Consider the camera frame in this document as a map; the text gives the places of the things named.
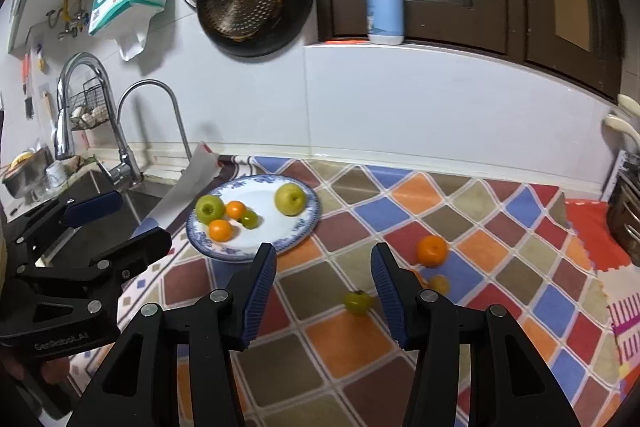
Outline beige pink striped mat tile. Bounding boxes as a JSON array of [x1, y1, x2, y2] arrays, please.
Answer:
[[597, 264, 640, 380]]

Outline stacked steel pots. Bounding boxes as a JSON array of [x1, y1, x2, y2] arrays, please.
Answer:
[[606, 162, 640, 265]]

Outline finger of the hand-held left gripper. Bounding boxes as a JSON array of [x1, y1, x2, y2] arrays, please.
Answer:
[[15, 226, 172, 294], [7, 189, 123, 258]]

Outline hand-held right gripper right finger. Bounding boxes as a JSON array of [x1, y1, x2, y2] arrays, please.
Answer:
[[370, 242, 583, 427]]

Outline white ladle handles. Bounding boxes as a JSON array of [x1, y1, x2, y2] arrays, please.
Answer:
[[602, 94, 640, 138]]

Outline thin chrome gooseneck faucet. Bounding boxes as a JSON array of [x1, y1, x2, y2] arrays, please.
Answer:
[[116, 79, 193, 160]]

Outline cups beside sink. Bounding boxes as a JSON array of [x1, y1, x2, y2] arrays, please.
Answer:
[[2, 149, 68, 204]]

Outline large chrome pull-down faucet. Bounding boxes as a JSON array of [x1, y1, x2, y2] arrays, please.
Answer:
[[55, 53, 144, 188]]

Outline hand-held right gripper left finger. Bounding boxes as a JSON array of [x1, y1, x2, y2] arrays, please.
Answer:
[[65, 242, 278, 427]]

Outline person's left hand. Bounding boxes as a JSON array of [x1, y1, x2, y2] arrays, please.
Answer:
[[7, 354, 68, 390]]

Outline yellow-green apple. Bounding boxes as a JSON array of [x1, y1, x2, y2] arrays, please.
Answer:
[[274, 183, 306, 216]]

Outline steel kitchen sink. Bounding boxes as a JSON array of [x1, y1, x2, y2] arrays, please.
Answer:
[[65, 169, 170, 253]]

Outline red foam mat tile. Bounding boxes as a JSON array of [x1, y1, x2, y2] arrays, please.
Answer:
[[565, 199, 640, 275]]

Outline green apple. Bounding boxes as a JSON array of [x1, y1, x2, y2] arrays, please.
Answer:
[[195, 194, 226, 224]]

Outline black wire basket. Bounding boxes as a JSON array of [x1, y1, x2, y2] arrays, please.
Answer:
[[67, 77, 109, 131]]

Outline blue rimmed white plate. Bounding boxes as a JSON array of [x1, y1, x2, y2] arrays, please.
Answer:
[[186, 174, 321, 264]]

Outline colourful diamond pattern tablecloth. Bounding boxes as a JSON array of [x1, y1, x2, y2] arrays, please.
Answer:
[[65, 154, 631, 427]]

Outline white plastic bag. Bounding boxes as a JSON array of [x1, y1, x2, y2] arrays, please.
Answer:
[[117, 9, 157, 61]]

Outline white rack bracket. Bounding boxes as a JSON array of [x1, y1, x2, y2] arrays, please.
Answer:
[[610, 152, 627, 194]]

